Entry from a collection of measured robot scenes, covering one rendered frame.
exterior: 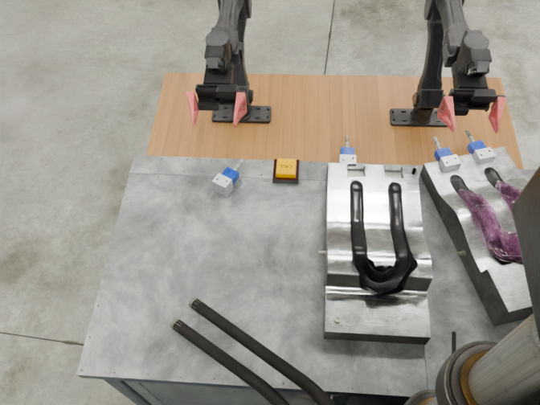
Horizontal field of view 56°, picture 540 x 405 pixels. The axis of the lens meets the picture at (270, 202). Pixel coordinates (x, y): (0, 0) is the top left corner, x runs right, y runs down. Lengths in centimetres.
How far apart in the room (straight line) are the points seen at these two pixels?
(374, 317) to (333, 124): 70
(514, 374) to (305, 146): 127
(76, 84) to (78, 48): 31
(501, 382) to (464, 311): 94
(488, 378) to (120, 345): 106
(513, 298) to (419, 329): 24
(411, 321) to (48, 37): 292
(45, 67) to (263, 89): 187
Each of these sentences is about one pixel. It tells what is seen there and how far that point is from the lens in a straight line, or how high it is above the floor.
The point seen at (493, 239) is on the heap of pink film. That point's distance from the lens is 147.
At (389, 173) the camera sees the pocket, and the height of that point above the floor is 86.
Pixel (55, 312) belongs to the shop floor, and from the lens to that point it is 246.
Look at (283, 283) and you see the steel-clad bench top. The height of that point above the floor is 80.
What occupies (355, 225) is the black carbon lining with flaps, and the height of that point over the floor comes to 88.
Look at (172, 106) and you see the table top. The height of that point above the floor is 80.
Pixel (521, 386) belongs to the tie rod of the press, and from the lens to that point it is 51.
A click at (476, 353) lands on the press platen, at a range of 62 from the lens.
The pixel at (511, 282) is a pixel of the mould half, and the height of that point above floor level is 91.
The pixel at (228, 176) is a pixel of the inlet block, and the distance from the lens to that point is 156.
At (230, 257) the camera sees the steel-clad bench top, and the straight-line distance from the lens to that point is 147.
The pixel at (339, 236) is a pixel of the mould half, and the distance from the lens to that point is 137.
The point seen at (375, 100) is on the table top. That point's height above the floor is 80.
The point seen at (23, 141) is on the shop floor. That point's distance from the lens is 308.
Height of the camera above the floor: 211
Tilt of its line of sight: 58 degrees down
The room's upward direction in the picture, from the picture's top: 4 degrees counter-clockwise
